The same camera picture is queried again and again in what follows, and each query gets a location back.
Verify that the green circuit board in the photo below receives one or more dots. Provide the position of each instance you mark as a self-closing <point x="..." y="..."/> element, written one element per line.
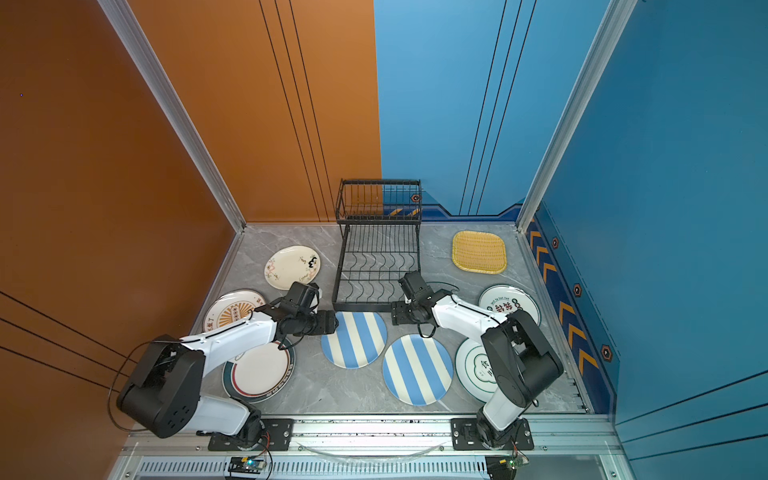
<point x="504" y="467"/>
<point x="247" y="467"/>

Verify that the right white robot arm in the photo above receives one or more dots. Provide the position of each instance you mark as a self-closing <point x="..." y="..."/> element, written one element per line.
<point x="522" y="360"/>

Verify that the black wire dish rack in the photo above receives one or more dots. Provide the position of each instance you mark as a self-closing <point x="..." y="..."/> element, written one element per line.
<point x="380" y="222"/>

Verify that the red green rimmed plate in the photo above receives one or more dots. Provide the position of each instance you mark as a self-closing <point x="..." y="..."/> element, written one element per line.
<point x="259" y="373"/>

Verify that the green circuit board right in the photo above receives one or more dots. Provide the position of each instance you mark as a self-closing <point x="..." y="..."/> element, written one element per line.
<point x="504" y="467"/>

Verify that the cream floral plate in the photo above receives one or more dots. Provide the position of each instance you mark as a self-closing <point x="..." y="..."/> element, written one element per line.
<point x="292" y="264"/>

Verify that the green cloud pattern plate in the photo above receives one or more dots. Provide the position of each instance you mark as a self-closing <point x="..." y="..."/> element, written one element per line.
<point x="474" y="370"/>

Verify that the aluminium front rail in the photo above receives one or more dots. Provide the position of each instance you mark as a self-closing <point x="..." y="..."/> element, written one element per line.
<point x="387" y="446"/>

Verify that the aluminium corner post left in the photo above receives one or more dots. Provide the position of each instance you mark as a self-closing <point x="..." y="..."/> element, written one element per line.
<point x="125" y="24"/>

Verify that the green circuit board left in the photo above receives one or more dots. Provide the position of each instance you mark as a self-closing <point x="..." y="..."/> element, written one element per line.
<point x="247" y="467"/>

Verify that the yellow woven square plate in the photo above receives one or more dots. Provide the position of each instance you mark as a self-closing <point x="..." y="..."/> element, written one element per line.
<point x="479" y="252"/>

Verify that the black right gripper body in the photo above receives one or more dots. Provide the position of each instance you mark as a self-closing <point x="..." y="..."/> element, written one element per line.
<point x="405" y="313"/>

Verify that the white plate red characters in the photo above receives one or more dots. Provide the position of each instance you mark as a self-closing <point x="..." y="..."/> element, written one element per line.
<point x="504" y="298"/>

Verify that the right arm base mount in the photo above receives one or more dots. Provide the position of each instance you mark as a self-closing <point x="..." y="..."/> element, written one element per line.
<point x="476" y="433"/>

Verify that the aluminium corner post right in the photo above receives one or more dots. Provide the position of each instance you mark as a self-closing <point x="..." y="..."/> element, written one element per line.
<point x="610" y="30"/>

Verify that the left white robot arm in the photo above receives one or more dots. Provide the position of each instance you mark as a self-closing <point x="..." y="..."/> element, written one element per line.
<point x="164" y="391"/>

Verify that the blue striped plate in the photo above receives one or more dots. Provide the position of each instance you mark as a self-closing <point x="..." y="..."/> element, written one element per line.
<point x="417" y="371"/>
<point x="359" y="339"/>

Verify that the aluminium corner post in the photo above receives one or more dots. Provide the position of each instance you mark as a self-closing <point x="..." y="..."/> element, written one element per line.
<point x="610" y="30"/>
<point x="125" y="24"/>

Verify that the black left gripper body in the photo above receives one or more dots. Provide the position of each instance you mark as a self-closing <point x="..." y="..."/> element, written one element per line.
<point x="320" y="323"/>

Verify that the orange sunburst plate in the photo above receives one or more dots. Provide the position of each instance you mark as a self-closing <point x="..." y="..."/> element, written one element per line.
<point x="232" y="307"/>

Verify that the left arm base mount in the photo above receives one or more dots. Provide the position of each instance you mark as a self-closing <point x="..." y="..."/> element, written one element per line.
<point x="272" y="434"/>

